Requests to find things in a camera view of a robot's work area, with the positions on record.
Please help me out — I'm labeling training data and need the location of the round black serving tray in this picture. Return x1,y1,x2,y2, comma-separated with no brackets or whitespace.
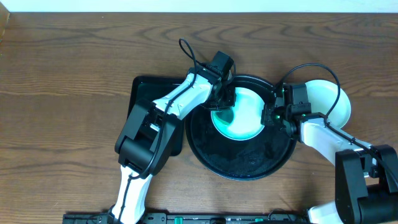
185,75,296,180

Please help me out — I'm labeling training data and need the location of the green scrubbing sponge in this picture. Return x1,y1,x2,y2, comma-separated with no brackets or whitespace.
212,108,234,125

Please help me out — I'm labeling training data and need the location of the mint green plate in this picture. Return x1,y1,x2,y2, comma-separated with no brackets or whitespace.
305,80,351,129
211,87,264,141

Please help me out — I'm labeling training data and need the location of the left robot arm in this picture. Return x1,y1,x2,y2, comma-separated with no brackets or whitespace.
110,65,234,223

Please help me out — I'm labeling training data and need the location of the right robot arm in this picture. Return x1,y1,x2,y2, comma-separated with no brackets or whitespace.
261,103,397,223

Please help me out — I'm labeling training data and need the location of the dark rectangular sponge tray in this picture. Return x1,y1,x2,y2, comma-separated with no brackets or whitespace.
127,75,184,156

